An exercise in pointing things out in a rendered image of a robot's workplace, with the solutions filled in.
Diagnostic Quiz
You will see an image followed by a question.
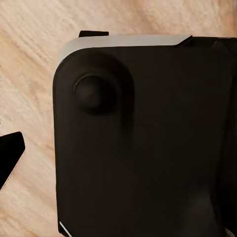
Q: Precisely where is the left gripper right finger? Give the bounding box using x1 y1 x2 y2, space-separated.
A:
222 131 237 170

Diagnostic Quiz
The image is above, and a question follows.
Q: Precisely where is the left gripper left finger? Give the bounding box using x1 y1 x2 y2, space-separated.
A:
0 131 25 189

